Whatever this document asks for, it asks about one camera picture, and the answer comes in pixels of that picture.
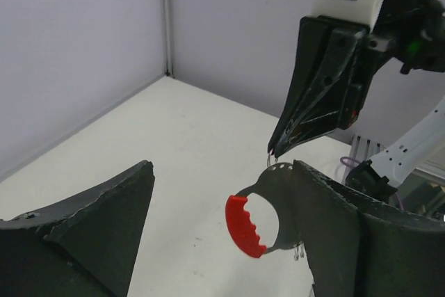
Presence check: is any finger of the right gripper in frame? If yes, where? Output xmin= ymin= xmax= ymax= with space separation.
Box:
xmin=266 ymin=15 xmax=348 ymax=155
xmin=274 ymin=27 xmax=369 ymax=158

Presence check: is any left aluminium frame post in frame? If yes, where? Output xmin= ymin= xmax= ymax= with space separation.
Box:
xmin=162 ymin=0 xmax=175 ymax=77

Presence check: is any red handled metal keyring holder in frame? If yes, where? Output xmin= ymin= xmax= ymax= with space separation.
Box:
xmin=225 ymin=163 xmax=306 ymax=261

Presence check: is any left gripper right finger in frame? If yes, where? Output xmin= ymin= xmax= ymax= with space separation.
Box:
xmin=293 ymin=161 xmax=444 ymax=296

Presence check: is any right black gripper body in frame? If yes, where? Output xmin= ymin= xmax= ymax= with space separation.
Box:
xmin=361 ymin=0 xmax=444 ymax=74

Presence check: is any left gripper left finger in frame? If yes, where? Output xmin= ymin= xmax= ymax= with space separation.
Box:
xmin=1 ymin=161 xmax=155 ymax=296

